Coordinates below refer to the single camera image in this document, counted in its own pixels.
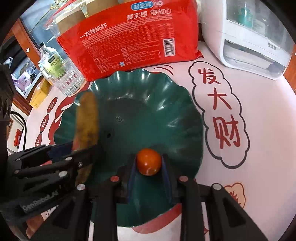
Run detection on spotted ripe banana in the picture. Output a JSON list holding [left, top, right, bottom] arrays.
[[72, 91, 100, 186]]

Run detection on red cherry tomato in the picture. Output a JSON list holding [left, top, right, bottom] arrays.
[[136, 149, 162, 176]]

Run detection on yellow cardboard box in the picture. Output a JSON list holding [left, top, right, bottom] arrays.
[[30, 78, 51, 109]]

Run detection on printed pink tablecloth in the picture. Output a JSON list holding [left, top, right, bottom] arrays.
[[144, 44, 295, 240]]

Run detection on clear drinking glass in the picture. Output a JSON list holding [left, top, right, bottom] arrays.
[[44, 58, 86, 96]]

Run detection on dark green scalloped plate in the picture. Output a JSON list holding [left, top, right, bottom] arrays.
[[54, 69, 203, 227]]

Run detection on green label glass bottle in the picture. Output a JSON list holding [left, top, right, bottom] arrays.
[[39, 42, 66, 78]]

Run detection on red paper cup pack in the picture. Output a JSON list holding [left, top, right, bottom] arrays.
[[46, 0, 199, 81]]

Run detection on white countertop appliance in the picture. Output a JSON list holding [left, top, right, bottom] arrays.
[[200, 1, 295, 80]]

